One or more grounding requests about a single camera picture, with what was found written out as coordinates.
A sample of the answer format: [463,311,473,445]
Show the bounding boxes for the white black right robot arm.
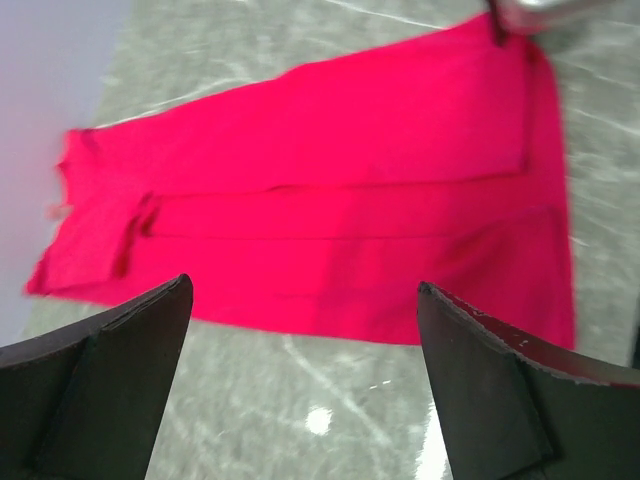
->
[485,0,607,46]

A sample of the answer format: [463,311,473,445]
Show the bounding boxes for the red t shirt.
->
[26,15,575,349]

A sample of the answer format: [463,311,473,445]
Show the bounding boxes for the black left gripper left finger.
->
[1,275,193,479]

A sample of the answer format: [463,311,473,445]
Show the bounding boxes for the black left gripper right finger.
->
[417,283,639,480]

